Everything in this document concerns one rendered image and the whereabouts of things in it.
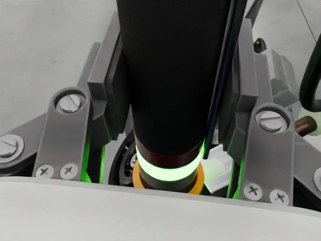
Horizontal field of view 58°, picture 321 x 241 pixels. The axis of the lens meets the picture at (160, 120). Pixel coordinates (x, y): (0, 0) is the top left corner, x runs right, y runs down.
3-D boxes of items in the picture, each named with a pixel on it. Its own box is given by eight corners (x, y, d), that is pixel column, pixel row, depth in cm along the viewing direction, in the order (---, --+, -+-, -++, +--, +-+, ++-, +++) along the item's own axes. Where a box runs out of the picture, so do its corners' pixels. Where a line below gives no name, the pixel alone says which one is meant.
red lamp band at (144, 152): (181, 103, 16) (182, 88, 15) (216, 150, 14) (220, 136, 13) (124, 127, 15) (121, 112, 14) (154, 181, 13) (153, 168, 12)
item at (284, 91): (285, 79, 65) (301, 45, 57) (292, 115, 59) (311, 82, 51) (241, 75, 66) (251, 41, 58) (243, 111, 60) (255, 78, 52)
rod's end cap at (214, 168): (211, 164, 23) (215, 151, 21) (226, 185, 22) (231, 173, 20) (189, 175, 22) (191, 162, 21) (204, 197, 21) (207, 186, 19)
